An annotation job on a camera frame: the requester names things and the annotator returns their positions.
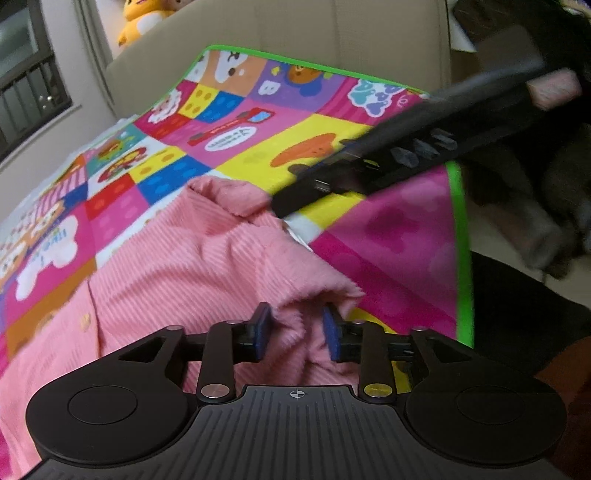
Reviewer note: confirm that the dark barred window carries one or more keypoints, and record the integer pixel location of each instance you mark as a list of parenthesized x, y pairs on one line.
[(23, 92)]

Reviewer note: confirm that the colourful printed play mat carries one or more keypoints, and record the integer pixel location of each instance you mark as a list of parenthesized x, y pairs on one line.
[(231, 106)]

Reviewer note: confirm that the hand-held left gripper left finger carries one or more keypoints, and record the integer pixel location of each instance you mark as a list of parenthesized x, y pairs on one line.
[(261, 332)]

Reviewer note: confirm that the beige curtain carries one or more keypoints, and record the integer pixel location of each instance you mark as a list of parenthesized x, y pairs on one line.
[(99, 37)]

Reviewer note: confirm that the yellow plush duck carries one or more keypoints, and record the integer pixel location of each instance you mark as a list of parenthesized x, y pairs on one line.
[(143, 21)]

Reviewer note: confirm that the dark cloth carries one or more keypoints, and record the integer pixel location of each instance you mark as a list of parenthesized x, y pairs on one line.
[(521, 314)]

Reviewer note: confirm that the pink knit sweater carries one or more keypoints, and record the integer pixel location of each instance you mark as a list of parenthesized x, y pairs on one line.
[(184, 258)]

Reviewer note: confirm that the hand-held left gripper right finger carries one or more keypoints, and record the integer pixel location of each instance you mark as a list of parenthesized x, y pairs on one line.
[(331, 334)]

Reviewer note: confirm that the beige padded headboard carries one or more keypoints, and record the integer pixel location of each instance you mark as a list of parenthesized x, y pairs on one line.
[(323, 37)]

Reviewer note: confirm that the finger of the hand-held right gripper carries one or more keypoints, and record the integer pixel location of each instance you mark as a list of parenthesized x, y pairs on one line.
[(314, 187)]

